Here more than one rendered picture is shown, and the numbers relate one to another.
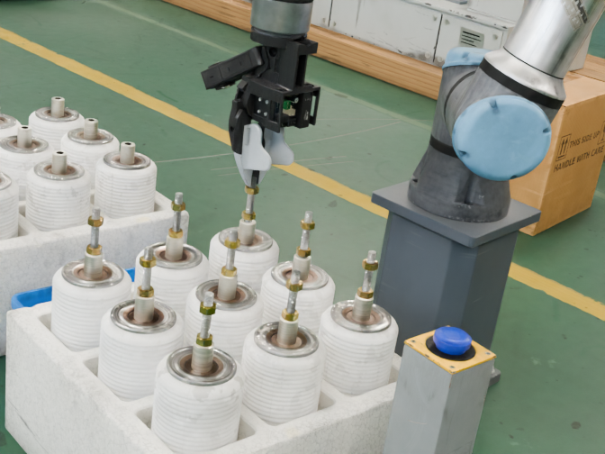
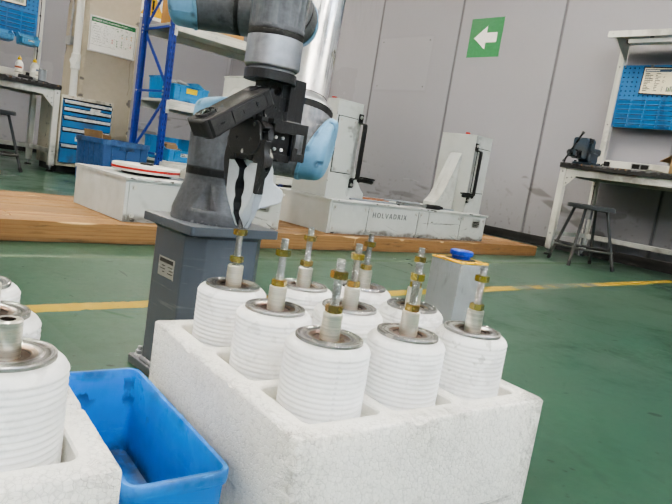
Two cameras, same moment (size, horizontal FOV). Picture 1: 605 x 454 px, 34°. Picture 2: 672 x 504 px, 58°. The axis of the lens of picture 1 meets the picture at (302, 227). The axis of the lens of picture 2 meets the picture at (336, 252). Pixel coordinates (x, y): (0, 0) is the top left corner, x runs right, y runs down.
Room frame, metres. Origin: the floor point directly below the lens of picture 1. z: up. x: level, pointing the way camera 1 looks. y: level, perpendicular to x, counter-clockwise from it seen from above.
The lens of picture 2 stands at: (1.03, 0.89, 0.44)
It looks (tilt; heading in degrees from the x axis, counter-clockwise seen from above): 8 degrees down; 276
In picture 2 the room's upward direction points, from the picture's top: 9 degrees clockwise
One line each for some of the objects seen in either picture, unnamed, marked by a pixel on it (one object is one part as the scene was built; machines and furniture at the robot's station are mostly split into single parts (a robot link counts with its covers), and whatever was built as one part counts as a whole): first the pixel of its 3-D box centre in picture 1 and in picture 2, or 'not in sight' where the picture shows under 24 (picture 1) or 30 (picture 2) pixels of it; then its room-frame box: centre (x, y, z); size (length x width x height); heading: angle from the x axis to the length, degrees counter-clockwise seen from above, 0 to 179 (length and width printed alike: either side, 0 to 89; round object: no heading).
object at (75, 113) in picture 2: not in sight; (74, 135); (4.23, -4.62, 0.35); 0.59 x 0.47 x 0.69; 140
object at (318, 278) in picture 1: (299, 276); (303, 286); (1.16, -0.01, 0.25); 0.08 x 0.08 x 0.01
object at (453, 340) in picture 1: (451, 342); (461, 255); (0.92, -0.17, 0.32); 0.04 x 0.04 x 0.02
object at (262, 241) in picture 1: (245, 240); (233, 285); (1.25, 0.07, 0.25); 0.08 x 0.08 x 0.01
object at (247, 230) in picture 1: (247, 231); (234, 276); (1.25, 0.07, 0.26); 0.02 x 0.02 x 0.03
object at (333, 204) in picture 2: not in sight; (392, 173); (1.16, -3.10, 0.45); 1.51 x 0.57 x 0.74; 50
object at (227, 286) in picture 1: (227, 286); (350, 298); (1.08, 0.08, 0.26); 0.02 x 0.02 x 0.03
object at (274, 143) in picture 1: (275, 153); (248, 192); (1.25, 0.05, 0.38); 0.06 x 0.03 x 0.09; 51
